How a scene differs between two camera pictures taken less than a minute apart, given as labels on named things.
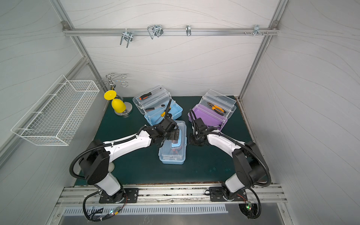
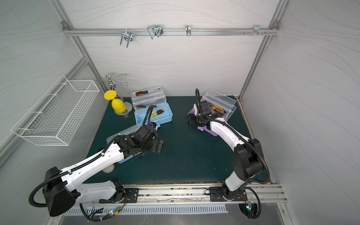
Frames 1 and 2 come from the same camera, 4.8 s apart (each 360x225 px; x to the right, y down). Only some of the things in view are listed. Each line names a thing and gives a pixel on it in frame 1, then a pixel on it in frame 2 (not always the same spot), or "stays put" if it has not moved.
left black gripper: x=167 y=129 to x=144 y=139
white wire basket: x=56 y=117 stays put
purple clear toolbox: x=214 y=108 stays put
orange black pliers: x=214 y=108 stays put
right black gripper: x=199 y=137 to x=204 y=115
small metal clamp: x=188 y=30 stays put
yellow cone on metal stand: x=121 y=108 stays put
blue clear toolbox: x=173 y=152 to x=133 y=130
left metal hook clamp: x=127 y=36 stays put
